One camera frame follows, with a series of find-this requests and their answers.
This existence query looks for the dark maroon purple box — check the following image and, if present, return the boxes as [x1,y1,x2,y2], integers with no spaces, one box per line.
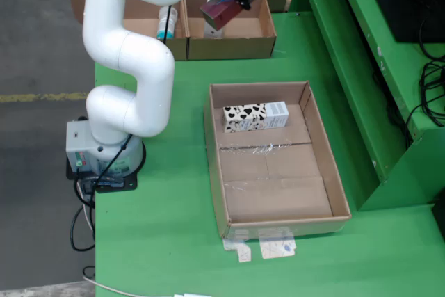
[200,0,260,32]

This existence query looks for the cow print hand cream box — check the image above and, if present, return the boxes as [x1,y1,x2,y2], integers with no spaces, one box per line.
[222,101,290,134]

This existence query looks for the shallow cardboard tray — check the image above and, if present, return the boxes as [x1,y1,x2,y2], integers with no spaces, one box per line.
[203,81,352,241]

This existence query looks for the grey robot control box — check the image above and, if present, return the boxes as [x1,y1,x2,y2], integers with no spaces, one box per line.
[65,120,97,175]

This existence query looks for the tall white carton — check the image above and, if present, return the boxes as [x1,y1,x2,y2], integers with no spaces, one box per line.
[203,0,225,39]

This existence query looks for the white bottle with teal label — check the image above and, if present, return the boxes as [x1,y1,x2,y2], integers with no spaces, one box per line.
[156,6,179,40]

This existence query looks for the green metal stepped rack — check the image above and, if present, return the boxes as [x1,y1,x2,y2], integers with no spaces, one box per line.
[288,0,445,213]

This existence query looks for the white torn paper label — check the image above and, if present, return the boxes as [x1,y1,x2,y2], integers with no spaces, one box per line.
[259,234,298,260]
[222,237,253,263]

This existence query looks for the long black camera cable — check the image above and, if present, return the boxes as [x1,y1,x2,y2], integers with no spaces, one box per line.
[93,4,174,190]

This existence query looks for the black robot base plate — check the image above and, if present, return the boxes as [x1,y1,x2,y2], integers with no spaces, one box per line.
[65,163,138,194]

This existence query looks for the black power cables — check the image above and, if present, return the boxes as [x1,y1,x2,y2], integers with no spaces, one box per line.
[70,175,97,252]

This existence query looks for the white cable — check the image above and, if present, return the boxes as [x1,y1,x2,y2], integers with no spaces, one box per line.
[82,275,140,297]

